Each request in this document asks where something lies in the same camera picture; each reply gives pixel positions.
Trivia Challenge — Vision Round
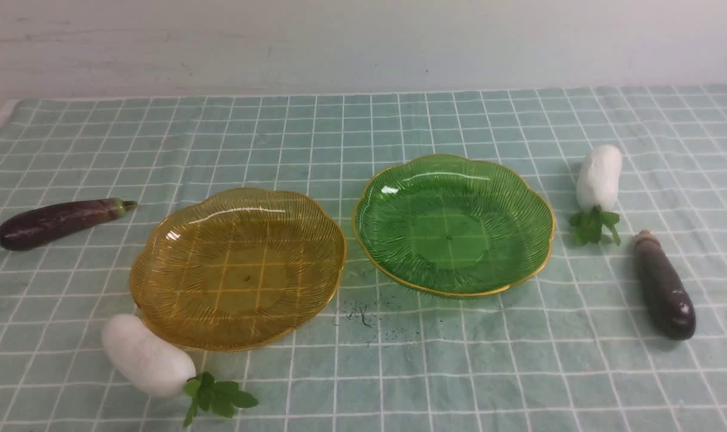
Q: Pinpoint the white radish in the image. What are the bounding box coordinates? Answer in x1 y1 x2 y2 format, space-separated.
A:
569 145 623 247
101 314 259 430

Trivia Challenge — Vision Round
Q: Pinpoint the dark eggplant brown stem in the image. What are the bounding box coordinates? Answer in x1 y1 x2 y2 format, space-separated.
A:
632 230 697 341

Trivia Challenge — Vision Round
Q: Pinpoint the purple eggplant green stem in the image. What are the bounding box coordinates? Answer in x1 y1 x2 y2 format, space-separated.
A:
0 197 139 251

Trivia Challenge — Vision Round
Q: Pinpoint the amber plastic plate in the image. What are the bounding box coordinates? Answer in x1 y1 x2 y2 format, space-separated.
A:
129 188 347 351

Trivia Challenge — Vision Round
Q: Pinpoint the green plastic plate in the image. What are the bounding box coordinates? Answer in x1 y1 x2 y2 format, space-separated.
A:
351 155 557 298

